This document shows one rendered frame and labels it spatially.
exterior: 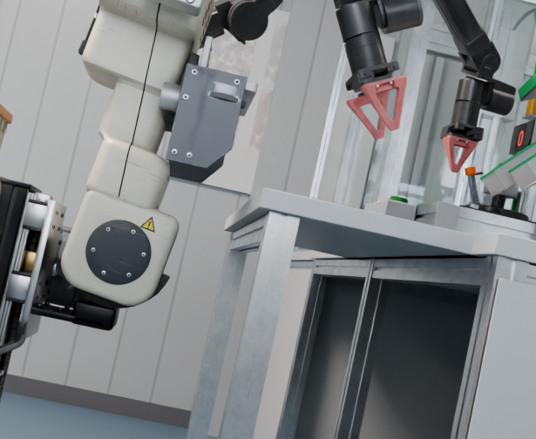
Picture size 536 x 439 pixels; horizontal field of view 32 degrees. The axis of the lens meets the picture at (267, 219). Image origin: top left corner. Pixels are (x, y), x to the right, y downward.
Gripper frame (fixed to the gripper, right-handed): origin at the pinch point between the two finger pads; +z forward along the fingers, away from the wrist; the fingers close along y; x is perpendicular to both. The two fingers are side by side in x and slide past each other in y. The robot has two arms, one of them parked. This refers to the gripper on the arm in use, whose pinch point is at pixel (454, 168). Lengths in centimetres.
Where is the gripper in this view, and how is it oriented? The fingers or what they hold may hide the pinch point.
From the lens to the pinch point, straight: 208.4
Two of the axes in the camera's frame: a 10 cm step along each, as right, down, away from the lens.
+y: -1.2, 0.3, 9.9
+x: -9.7, -2.1, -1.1
